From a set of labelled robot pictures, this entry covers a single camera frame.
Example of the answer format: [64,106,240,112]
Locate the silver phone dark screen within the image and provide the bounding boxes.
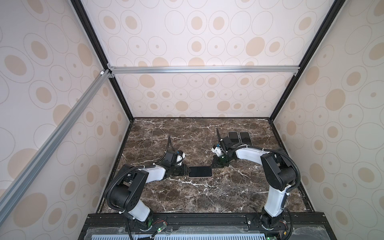
[228,132,240,144]

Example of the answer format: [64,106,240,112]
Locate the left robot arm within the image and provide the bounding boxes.
[104,150,187,225]

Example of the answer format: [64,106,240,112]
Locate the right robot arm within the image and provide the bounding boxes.
[211,137,301,218]

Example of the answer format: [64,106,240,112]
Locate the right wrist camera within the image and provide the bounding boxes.
[211,146,223,157]

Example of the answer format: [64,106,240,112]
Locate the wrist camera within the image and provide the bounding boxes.
[176,151,186,165]
[211,146,223,157]

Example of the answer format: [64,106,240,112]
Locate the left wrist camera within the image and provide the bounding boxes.
[176,151,186,165]

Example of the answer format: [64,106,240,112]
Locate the horizontal aluminium rail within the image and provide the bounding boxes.
[110,65,300,74]

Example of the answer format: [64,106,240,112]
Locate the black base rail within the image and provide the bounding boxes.
[79,212,336,240]

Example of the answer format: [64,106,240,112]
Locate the diagonal aluminium rail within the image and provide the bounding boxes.
[1,69,112,224]

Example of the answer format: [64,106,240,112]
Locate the black corner frame post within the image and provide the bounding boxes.
[71,0,135,122]

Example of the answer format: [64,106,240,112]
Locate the right black corner post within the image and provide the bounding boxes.
[270,0,346,123]

